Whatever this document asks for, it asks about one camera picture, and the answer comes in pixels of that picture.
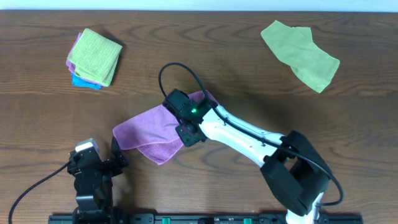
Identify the folded blue cloth in stack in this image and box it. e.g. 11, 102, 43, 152
71, 73, 102, 90

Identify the folded pink cloth in stack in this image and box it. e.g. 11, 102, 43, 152
65, 32, 103, 87

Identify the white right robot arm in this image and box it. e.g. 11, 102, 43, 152
174, 100, 331, 223

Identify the purple microfiber cloth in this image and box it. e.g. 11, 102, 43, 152
112, 90, 220, 166

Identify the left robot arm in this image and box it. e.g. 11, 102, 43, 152
67, 138, 129, 223

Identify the folded green cloth on stack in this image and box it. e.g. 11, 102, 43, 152
67, 28, 123, 86

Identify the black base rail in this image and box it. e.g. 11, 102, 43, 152
48, 212, 364, 224

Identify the crumpled olive green cloth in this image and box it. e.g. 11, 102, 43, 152
261, 21, 340, 93

